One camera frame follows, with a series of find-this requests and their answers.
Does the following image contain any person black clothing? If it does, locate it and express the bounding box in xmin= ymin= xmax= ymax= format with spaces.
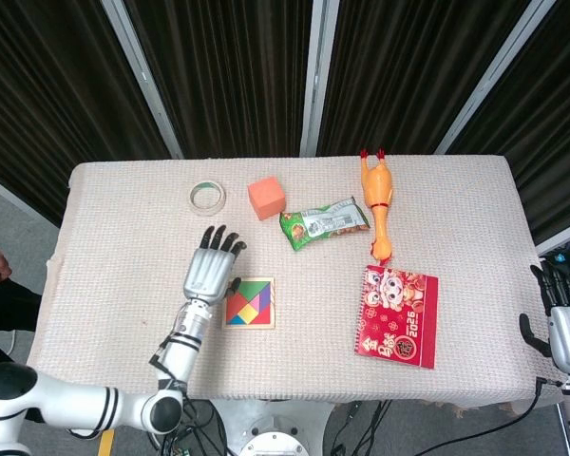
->
xmin=0 ymin=277 xmax=43 ymax=367

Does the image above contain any green snack bag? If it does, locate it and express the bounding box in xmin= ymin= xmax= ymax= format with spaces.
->
xmin=278 ymin=197 xmax=371 ymax=252

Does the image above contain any red spiral 2026 calendar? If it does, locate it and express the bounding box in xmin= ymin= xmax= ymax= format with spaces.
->
xmin=353 ymin=264 xmax=440 ymax=371

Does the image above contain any yellow tangram square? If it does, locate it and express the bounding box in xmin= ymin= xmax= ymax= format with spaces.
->
xmin=237 ymin=302 xmax=261 ymax=326

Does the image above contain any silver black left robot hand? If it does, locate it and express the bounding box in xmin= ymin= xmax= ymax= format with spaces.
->
xmin=182 ymin=224 xmax=249 ymax=308

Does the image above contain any dark pleated curtain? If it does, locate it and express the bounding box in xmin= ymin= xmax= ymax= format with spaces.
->
xmin=448 ymin=0 xmax=570 ymax=246
xmin=315 ymin=0 xmax=536 ymax=158
xmin=0 ymin=0 xmax=172 ymax=229
xmin=123 ymin=0 xmax=314 ymax=161

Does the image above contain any beige woven tablecloth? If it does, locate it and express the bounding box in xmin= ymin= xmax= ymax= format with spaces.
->
xmin=26 ymin=154 xmax=566 ymax=412

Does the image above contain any medium red tangram triangle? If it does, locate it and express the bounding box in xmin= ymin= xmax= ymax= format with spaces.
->
xmin=249 ymin=303 xmax=272 ymax=327

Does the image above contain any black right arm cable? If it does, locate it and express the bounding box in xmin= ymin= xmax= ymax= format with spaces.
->
xmin=393 ymin=374 xmax=564 ymax=456

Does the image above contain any orange foam cube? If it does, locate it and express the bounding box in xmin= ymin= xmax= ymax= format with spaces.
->
xmin=246 ymin=175 xmax=287 ymax=222

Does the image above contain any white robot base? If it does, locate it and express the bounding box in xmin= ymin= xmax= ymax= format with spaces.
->
xmin=208 ymin=398 xmax=336 ymax=456

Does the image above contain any white aluminium partition rail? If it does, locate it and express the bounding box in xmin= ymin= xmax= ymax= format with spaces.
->
xmin=0 ymin=169 xmax=62 ymax=230
xmin=535 ymin=230 xmax=570 ymax=257

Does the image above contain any large red tangram triangle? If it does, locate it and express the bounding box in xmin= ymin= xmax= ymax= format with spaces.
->
xmin=226 ymin=290 xmax=251 ymax=326

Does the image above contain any white aluminium frame post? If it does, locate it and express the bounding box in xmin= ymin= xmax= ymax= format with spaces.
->
xmin=434 ymin=0 xmax=560 ymax=156
xmin=99 ymin=0 xmax=185 ymax=161
xmin=298 ymin=0 xmax=341 ymax=158

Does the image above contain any wooden tangram tray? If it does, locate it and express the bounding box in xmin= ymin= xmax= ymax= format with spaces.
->
xmin=221 ymin=276 xmax=277 ymax=331

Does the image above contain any beige masking tape roll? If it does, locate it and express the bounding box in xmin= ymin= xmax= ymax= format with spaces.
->
xmin=188 ymin=179 xmax=228 ymax=219

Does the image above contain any black cable tangle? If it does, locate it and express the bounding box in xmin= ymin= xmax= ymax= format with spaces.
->
xmin=146 ymin=400 xmax=232 ymax=456
xmin=330 ymin=400 xmax=395 ymax=456

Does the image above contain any orange rubber chicken toy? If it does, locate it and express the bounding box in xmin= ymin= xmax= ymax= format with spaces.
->
xmin=359 ymin=147 xmax=395 ymax=266

